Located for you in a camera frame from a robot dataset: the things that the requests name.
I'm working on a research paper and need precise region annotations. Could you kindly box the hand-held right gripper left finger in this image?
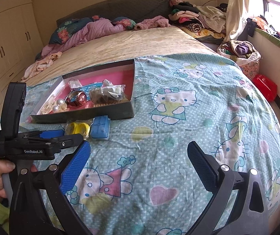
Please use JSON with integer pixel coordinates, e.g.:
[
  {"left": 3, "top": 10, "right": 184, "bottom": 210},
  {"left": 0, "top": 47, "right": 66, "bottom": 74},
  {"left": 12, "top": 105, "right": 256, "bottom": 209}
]
[{"left": 9, "top": 141, "right": 92, "bottom": 235}]

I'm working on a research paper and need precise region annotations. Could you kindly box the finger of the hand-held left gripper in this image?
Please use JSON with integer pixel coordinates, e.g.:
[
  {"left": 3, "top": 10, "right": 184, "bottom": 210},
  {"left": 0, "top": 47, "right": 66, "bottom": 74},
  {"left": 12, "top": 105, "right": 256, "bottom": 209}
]
[
  {"left": 45, "top": 135, "right": 84, "bottom": 153},
  {"left": 19, "top": 129, "right": 65, "bottom": 141}
]

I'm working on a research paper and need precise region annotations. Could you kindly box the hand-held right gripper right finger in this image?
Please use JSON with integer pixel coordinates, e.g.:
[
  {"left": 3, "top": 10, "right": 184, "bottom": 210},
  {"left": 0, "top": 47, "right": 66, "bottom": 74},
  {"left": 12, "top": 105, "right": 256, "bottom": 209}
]
[{"left": 187, "top": 141, "right": 270, "bottom": 235}]

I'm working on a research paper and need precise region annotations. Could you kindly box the yellow item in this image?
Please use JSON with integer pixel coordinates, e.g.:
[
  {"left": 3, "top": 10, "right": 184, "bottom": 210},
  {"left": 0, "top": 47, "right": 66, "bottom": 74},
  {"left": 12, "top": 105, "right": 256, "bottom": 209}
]
[{"left": 65, "top": 120, "right": 92, "bottom": 140}]

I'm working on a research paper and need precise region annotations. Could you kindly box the pearl hair clip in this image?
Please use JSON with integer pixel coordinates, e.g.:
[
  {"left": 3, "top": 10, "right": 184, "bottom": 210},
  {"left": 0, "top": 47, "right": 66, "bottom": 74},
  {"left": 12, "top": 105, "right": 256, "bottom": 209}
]
[{"left": 52, "top": 98, "right": 68, "bottom": 113}]

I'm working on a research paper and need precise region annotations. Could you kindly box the dark cardboard box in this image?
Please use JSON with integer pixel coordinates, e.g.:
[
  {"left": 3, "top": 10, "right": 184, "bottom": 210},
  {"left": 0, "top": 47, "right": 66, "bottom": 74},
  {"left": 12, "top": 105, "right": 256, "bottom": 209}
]
[{"left": 30, "top": 59, "right": 136, "bottom": 124}]

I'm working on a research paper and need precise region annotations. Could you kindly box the rose gold wristwatch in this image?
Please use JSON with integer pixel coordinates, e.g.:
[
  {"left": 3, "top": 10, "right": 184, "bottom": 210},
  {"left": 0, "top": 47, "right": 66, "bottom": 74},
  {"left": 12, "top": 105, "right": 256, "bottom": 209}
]
[{"left": 65, "top": 90, "right": 88, "bottom": 108}]

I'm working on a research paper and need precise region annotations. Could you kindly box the blue jewelry box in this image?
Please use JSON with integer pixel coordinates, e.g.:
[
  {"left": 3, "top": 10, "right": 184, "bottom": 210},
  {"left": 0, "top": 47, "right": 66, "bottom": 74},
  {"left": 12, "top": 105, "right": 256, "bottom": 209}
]
[{"left": 90, "top": 116, "right": 111, "bottom": 140}]

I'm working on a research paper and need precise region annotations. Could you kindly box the clear bag of dark jewelry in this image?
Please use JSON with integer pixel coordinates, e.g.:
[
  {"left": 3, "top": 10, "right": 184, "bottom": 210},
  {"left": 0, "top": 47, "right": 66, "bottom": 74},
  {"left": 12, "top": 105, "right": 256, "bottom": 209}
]
[{"left": 89, "top": 85, "right": 126, "bottom": 104}]

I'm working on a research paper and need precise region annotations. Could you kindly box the white earring card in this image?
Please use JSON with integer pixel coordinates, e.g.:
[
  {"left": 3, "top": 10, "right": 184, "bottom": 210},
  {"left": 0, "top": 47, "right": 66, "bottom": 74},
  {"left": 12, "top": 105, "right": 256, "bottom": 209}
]
[{"left": 40, "top": 95, "right": 57, "bottom": 114}]

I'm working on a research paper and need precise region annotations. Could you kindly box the cartoon cat printed blanket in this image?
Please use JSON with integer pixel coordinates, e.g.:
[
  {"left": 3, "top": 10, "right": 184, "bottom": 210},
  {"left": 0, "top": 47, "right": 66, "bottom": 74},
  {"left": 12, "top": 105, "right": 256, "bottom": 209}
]
[{"left": 0, "top": 52, "right": 280, "bottom": 235}]

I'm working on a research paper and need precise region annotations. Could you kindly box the small clear earring packet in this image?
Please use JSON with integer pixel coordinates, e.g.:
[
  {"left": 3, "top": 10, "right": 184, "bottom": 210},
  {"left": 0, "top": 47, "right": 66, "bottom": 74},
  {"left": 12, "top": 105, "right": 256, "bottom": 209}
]
[{"left": 68, "top": 78, "right": 83, "bottom": 90}]

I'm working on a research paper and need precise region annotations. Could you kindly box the pink book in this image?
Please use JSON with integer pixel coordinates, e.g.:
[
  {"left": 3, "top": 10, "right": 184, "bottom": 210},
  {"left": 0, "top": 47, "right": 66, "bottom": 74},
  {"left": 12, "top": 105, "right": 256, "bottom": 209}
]
[{"left": 62, "top": 71, "right": 131, "bottom": 109}]

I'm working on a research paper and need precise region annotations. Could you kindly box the pale pink garment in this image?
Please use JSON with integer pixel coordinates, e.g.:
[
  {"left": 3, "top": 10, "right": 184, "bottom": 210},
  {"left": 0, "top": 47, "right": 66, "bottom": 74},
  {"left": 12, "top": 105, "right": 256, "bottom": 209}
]
[{"left": 21, "top": 51, "right": 63, "bottom": 82}]

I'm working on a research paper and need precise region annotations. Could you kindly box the cream wardrobe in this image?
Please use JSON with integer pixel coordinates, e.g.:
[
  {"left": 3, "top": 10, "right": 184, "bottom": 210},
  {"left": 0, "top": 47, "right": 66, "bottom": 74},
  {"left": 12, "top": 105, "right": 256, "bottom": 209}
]
[{"left": 0, "top": 0, "right": 45, "bottom": 118}]

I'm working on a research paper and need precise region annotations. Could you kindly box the red plastic box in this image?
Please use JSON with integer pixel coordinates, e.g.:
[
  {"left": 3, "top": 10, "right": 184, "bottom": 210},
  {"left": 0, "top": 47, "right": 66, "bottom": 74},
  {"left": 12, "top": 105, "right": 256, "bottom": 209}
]
[{"left": 252, "top": 74, "right": 278, "bottom": 102}]

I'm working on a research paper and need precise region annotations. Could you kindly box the large floral pillow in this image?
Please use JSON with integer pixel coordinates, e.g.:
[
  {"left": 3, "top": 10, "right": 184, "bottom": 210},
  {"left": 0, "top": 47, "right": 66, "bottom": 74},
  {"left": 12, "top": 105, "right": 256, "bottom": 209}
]
[{"left": 49, "top": 17, "right": 101, "bottom": 45}]

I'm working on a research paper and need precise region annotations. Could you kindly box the purple quilt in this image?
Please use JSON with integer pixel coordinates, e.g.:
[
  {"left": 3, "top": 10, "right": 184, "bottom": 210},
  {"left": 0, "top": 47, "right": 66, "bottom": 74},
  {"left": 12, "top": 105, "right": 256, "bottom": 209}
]
[{"left": 41, "top": 17, "right": 129, "bottom": 57}]

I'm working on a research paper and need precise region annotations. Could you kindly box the beige bedspread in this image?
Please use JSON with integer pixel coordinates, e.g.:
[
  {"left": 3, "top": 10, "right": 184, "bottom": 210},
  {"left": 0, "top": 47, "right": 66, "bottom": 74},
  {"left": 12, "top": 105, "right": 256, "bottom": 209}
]
[{"left": 0, "top": 26, "right": 219, "bottom": 128}]

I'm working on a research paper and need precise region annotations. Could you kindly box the basket of clothes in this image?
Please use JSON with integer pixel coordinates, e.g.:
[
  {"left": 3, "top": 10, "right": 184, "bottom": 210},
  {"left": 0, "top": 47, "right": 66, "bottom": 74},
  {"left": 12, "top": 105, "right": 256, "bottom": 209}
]
[{"left": 217, "top": 40, "right": 263, "bottom": 80}]

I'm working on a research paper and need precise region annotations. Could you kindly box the small floral pillow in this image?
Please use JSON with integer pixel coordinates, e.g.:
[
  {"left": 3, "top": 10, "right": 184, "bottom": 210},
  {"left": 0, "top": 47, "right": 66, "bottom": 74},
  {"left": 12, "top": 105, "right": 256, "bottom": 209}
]
[{"left": 112, "top": 17, "right": 137, "bottom": 31}]

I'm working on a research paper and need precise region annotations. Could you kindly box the pile of clothes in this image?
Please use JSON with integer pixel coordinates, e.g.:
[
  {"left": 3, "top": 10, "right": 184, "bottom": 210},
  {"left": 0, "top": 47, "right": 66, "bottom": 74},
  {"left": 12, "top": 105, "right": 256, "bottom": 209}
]
[{"left": 168, "top": 1, "right": 228, "bottom": 45}]

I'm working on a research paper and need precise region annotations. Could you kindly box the green windowsill pad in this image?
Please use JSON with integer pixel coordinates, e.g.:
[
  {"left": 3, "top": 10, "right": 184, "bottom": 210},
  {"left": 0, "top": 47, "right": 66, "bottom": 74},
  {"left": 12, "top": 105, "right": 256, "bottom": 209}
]
[{"left": 254, "top": 26, "right": 280, "bottom": 55}]

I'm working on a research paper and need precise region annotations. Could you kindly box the black hanging bag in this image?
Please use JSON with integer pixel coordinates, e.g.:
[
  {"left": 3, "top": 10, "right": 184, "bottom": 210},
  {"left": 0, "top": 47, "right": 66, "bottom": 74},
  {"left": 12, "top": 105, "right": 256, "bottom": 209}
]
[{"left": 246, "top": 18, "right": 257, "bottom": 39}]

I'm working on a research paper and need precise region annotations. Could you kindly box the pink fuzzy garment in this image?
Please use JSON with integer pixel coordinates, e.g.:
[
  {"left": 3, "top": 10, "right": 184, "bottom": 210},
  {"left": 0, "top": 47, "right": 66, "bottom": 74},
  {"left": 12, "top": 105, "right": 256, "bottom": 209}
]
[{"left": 133, "top": 15, "right": 172, "bottom": 31}]

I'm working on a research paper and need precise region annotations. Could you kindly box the dark grey headboard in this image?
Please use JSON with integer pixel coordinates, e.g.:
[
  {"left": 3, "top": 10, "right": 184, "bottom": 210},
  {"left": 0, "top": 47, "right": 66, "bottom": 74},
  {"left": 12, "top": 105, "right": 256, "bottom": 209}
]
[{"left": 56, "top": 0, "right": 174, "bottom": 26}]

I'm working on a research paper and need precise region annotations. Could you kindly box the white curtain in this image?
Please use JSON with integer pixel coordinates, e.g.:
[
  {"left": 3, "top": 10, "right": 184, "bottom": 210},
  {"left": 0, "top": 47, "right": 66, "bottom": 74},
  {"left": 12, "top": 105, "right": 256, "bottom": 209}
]
[{"left": 224, "top": 0, "right": 268, "bottom": 42}]

